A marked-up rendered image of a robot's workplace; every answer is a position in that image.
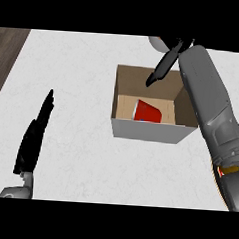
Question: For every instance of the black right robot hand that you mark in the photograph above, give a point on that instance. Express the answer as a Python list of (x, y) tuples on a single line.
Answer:
[(165, 65)]

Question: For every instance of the cardboard box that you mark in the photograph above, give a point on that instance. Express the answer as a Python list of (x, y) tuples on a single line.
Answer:
[(147, 131)]

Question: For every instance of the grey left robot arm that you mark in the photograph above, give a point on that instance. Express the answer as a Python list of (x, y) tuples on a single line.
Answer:
[(20, 191)]

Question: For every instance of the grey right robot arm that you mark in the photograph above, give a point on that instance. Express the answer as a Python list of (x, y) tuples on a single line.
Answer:
[(209, 103)]

